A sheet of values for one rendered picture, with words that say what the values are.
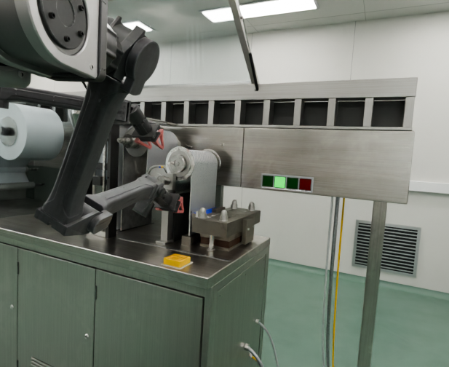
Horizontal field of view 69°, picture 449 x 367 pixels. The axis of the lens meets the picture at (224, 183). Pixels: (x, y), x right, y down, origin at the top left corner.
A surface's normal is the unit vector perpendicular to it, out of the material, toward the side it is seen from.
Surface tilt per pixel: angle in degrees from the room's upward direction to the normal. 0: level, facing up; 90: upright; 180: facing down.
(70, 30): 90
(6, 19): 123
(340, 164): 90
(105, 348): 90
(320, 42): 90
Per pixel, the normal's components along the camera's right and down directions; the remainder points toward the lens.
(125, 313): -0.43, 0.05
